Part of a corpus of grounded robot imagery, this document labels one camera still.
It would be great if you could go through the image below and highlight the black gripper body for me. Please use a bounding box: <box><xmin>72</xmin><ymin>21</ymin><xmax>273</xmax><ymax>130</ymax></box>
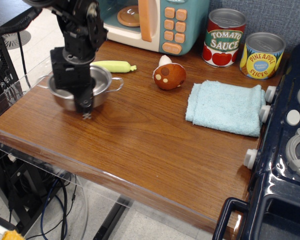
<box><xmin>50</xmin><ymin>47</ymin><xmax>93</xmax><ymax>97</ymax></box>

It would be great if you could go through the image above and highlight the black desk at left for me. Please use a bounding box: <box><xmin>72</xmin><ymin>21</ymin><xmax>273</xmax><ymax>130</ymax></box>
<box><xmin>0</xmin><ymin>0</ymin><xmax>41</xmax><ymax>46</ymax></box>

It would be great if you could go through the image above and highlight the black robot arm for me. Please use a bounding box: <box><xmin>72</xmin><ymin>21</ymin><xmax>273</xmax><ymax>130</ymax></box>
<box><xmin>0</xmin><ymin>0</ymin><xmax>108</xmax><ymax>119</ymax></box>

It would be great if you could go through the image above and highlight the blue cable under table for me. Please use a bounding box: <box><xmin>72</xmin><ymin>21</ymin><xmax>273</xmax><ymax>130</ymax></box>
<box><xmin>39</xmin><ymin>177</ymin><xmax>68</xmax><ymax>240</ymax></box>

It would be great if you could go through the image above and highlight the light blue folded cloth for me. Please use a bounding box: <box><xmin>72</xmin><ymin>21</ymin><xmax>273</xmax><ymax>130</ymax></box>
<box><xmin>185</xmin><ymin>80</ymin><xmax>266</xmax><ymax>137</ymax></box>

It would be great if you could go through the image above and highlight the black cable under table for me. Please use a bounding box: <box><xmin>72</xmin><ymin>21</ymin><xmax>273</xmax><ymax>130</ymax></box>
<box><xmin>24</xmin><ymin>174</ymin><xmax>78</xmax><ymax>240</ymax></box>

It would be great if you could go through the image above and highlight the small stainless steel pot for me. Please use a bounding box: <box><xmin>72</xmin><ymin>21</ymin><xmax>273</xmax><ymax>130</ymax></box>
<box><xmin>39</xmin><ymin>65</ymin><xmax>124</xmax><ymax>112</ymax></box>

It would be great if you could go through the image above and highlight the yellow object bottom left corner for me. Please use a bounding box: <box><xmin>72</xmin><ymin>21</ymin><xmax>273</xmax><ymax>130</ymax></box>
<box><xmin>0</xmin><ymin>230</ymin><xmax>25</xmax><ymax>240</ymax></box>

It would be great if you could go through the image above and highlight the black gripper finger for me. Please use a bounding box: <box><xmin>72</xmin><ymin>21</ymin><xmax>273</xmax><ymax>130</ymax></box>
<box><xmin>74</xmin><ymin>92</ymin><xmax>94</xmax><ymax>120</ymax></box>

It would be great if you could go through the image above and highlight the dark blue toy stove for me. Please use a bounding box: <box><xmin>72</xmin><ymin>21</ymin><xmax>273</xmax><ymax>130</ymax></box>
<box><xmin>213</xmin><ymin>44</ymin><xmax>300</xmax><ymax>240</ymax></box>

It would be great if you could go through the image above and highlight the clear acrylic table guard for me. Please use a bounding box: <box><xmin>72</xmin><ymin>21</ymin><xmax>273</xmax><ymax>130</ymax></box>
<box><xmin>0</xmin><ymin>23</ymin><xmax>243</xmax><ymax>233</ymax></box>

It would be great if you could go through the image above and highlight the tomato sauce can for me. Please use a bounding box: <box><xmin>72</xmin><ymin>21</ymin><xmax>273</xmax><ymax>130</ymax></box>
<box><xmin>202</xmin><ymin>8</ymin><xmax>247</xmax><ymax>67</ymax></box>

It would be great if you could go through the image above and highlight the brown plush mushroom toy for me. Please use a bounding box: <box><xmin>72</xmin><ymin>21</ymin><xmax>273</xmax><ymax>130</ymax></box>
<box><xmin>152</xmin><ymin>55</ymin><xmax>187</xmax><ymax>90</ymax></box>

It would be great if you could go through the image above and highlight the toy microwave teal and cream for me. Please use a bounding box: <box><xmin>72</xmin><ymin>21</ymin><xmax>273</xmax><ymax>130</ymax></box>
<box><xmin>99</xmin><ymin>0</ymin><xmax>210</xmax><ymax>56</ymax></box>

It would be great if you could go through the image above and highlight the pineapple slices can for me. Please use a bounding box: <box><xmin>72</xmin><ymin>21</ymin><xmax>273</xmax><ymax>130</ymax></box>
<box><xmin>239</xmin><ymin>32</ymin><xmax>286</xmax><ymax>80</ymax></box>

